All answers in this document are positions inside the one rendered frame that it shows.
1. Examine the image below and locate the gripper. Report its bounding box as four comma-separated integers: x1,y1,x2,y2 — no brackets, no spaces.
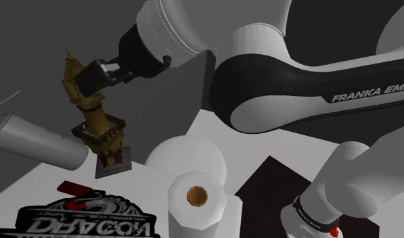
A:
72,23,173,98

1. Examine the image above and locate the brown tower figure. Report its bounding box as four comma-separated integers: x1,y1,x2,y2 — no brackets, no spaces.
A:
61,49,133,180

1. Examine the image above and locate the white syringe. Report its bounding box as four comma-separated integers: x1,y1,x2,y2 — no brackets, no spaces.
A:
0,90,90,172

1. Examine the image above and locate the white toilet paper roll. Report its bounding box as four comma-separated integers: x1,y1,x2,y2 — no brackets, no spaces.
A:
167,170,229,238
144,135,228,187

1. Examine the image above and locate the black printed box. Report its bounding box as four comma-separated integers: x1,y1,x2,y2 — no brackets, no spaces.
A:
0,180,162,238

